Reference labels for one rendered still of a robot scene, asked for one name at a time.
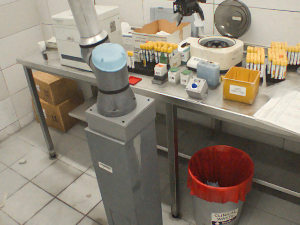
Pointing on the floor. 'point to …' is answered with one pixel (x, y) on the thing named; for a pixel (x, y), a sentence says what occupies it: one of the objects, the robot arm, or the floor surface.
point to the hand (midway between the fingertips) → (191, 29)
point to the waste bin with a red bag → (237, 187)
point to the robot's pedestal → (128, 176)
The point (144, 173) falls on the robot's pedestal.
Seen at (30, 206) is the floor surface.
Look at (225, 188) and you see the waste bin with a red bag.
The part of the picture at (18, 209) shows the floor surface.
